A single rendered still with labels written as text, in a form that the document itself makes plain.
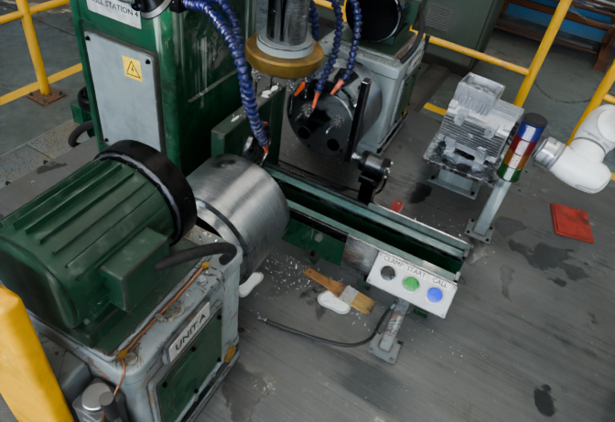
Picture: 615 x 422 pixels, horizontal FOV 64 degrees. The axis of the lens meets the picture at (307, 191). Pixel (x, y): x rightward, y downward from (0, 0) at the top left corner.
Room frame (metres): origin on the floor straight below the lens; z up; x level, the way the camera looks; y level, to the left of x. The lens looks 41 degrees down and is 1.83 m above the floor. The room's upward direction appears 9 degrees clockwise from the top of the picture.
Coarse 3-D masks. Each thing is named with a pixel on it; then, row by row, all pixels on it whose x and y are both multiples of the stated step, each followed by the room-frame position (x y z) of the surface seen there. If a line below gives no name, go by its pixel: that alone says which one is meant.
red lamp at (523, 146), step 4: (516, 136) 1.12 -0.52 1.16; (512, 140) 1.12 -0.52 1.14; (516, 140) 1.11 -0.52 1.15; (520, 140) 1.10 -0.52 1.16; (524, 140) 1.10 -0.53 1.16; (512, 144) 1.12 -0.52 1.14; (516, 144) 1.11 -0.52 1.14; (520, 144) 1.10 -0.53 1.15; (524, 144) 1.09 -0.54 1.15; (528, 144) 1.09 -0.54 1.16; (532, 144) 1.09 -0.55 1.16; (536, 144) 1.11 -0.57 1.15; (512, 148) 1.11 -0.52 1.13; (516, 148) 1.10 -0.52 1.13; (520, 148) 1.10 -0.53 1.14; (524, 148) 1.09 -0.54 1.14; (528, 148) 1.09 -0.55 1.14; (532, 148) 1.10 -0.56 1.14; (516, 152) 1.10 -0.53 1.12; (520, 152) 1.09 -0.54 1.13; (524, 152) 1.09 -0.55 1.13; (528, 152) 1.09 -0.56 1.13; (532, 152) 1.10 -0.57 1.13
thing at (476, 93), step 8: (464, 80) 1.44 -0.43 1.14; (472, 80) 1.47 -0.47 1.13; (480, 80) 1.46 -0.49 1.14; (488, 80) 1.45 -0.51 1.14; (464, 88) 1.39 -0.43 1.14; (472, 88) 1.38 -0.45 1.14; (480, 88) 1.42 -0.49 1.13; (488, 88) 1.42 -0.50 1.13; (496, 88) 1.44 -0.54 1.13; (456, 96) 1.39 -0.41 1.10; (464, 96) 1.38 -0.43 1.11; (472, 96) 1.37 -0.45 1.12; (480, 96) 1.36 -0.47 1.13; (488, 96) 1.35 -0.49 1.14; (496, 96) 1.35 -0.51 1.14; (464, 104) 1.38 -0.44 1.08; (472, 104) 1.37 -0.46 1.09; (480, 104) 1.36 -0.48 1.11; (488, 104) 1.35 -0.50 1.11; (480, 112) 1.35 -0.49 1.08; (488, 112) 1.35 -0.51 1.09
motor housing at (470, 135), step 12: (456, 108) 1.38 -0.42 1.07; (468, 108) 1.37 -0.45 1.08; (492, 108) 1.35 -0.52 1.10; (504, 108) 1.35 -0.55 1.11; (516, 108) 1.36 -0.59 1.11; (444, 120) 1.37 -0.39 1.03; (468, 120) 1.33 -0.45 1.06; (480, 120) 1.34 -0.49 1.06; (492, 120) 1.33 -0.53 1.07; (504, 120) 1.33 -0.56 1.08; (516, 120) 1.33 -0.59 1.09; (444, 132) 1.36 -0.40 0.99; (456, 132) 1.34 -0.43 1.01; (468, 132) 1.32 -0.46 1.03; (480, 132) 1.30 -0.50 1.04; (504, 132) 1.30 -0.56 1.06; (468, 144) 1.32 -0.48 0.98; (480, 144) 1.29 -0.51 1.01; (492, 144) 1.29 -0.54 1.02; (504, 144) 1.40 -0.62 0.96; (492, 156) 1.28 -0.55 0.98
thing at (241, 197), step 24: (216, 168) 0.79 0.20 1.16; (240, 168) 0.80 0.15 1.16; (216, 192) 0.71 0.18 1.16; (240, 192) 0.73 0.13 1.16; (264, 192) 0.77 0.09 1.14; (216, 216) 0.67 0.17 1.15; (240, 216) 0.68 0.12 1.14; (264, 216) 0.72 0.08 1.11; (288, 216) 0.79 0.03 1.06; (240, 240) 0.65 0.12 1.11; (264, 240) 0.69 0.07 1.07
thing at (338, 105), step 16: (336, 64) 1.36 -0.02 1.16; (336, 80) 1.26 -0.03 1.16; (352, 80) 1.29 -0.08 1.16; (320, 96) 1.24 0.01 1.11; (336, 96) 1.22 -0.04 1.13; (352, 96) 1.22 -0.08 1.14; (368, 96) 1.28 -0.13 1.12; (304, 112) 1.22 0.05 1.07; (320, 112) 1.23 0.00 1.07; (336, 112) 1.22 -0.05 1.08; (352, 112) 1.20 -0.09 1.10; (368, 112) 1.24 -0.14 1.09; (304, 128) 1.25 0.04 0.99; (320, 128) 1.23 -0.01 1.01; (336, 128) 1.19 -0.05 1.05; (368, 128) 1.25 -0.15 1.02; (320, 144) 1.23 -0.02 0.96; (336, 144) 1.20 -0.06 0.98
